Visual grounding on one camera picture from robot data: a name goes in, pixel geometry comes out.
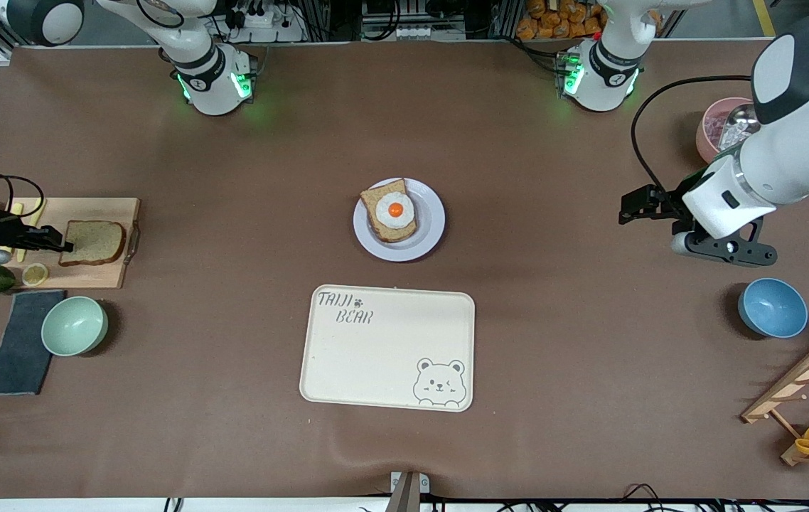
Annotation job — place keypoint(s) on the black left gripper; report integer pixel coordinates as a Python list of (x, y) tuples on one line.
[(669, 201)]

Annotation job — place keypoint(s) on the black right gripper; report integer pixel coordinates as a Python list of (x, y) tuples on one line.
[(4, 232)]

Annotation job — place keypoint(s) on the plain brown bread slice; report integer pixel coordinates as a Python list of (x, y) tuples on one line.
[(95, 242)]

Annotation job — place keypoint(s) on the pale lavender round plate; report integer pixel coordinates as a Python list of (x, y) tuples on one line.
[(429, 227)]

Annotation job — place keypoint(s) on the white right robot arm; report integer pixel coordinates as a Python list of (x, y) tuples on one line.
[(198, 71)]

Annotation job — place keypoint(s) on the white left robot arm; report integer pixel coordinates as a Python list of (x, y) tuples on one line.
[(795, 107)]

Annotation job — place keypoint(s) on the yellow plastic knife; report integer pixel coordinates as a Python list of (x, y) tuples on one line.
[(37, 210)]

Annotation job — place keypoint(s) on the cut lemon half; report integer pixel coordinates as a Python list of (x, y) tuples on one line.
[(35, 274)]

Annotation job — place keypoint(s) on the yellow plastic fork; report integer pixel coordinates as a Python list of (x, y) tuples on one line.
[(17, 208)]

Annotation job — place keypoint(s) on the wooden cutting board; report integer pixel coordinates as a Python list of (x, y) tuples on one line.
[(92, 277)]

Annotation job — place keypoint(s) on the mint green bowl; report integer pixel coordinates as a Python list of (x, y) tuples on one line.
[(74, 326)]

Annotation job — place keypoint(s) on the pink bowl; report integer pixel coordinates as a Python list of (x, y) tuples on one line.
[(703, 139)]

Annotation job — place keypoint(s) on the dark grey cloth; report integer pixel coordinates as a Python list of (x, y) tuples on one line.
[(20, 355)]

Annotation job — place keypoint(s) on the metal scoop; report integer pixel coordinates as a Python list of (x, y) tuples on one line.
[(738, 124)]

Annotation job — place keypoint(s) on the blue bowl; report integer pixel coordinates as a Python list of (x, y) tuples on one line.
[(773, 308)]

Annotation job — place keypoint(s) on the pile of orange snacks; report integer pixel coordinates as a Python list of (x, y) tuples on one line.
[(554, 18)]

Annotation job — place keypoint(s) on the wooden peg rack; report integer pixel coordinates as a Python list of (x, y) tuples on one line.
[(795, 380)]

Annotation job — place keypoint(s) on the fried egg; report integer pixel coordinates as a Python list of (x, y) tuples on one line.
[(395, 210)]

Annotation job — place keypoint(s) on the bread slice under egg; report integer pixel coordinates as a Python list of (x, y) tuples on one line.
[(376, 193)]

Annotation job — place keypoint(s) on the small white socket block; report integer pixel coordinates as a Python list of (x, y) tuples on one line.
[(417, 32)]

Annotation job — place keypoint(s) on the cream tray with bear print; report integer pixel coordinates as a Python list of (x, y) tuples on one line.
[(376, 355)]

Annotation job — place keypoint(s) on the white power strip with plugs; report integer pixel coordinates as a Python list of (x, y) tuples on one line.
[(262, 21)]

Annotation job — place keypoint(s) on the aluminium frame profile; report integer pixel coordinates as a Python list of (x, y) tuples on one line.
[(3, 57)]

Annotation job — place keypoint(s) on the aluminium camera post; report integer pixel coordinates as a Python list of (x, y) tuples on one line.
[(406, 494)]

